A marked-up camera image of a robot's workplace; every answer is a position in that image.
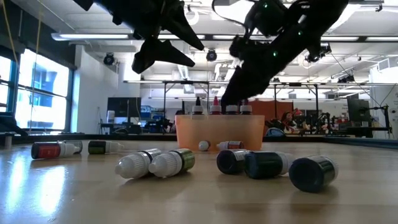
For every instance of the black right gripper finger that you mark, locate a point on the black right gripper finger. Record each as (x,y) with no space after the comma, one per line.
(241,85)

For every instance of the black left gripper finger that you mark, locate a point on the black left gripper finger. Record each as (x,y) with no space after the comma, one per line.
(180,28)
(155,51)

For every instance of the large red food coloring bottle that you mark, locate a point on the large red food coloring bottle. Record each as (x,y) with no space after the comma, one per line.
(215,109)

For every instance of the small orange-brown dropper bottle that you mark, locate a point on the small orange-brown dropper bottle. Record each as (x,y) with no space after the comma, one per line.
(233,145)

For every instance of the small red dropper bottle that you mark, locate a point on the small red dropper bottle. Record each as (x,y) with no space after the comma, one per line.
(204,145)
(46,151)

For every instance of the small lime green dropper bottle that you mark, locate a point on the small lime green dropper bottle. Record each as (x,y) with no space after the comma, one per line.
(168,163)

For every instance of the small dark green dropper bottle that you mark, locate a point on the small dark green dropper bottle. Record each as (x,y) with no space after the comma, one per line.
(96,147)

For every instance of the small black dropper bottle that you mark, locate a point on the small black dropper bottle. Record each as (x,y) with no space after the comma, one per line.
(133,165)

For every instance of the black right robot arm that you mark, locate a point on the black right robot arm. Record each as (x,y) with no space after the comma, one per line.
(311,18)

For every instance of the large purple food coloring bottle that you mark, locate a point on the large purple food coloring bottle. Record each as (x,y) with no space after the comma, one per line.
(246,109)

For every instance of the black overhead light bar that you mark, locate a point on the black overhead light bar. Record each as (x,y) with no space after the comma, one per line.
(209,37)

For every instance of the orange partition panel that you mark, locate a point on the orange partition panel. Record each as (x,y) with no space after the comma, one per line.
(270,109)

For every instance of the black round ceiling device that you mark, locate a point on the black round ceiling device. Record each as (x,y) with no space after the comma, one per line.
(109,59)
(211,55)

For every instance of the translucent orange plastic bin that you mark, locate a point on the translucent orange plastic bin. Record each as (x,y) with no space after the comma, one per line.
(224,130)

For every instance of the blue rounded object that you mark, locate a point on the blue rounded object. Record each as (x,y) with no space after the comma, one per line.
(275,133)

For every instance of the black monitor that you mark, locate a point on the black monitor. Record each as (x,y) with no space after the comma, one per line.
(124,107)
(357,110)

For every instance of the person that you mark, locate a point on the person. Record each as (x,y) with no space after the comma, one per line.
(179,112)

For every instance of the background red-black robot arms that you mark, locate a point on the background red-black robot arms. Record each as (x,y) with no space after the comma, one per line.
(311,123)

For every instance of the large window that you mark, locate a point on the large window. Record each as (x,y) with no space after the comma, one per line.
(46,93)

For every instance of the black background desk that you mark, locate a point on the black background desk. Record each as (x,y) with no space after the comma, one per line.
(367,128)

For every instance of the black background rig frame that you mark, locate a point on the black background rig frame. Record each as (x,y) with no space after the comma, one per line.
(186,82)

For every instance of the black ceiling camera cluster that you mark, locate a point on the black ceiling camera cluster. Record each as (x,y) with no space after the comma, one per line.
(320,55)

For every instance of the black aluminium table frame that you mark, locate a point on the black aluminium table frame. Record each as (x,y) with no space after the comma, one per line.
(46,137)

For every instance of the grey cylinder post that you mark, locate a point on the grey cylinder post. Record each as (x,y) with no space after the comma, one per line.
(8,141)

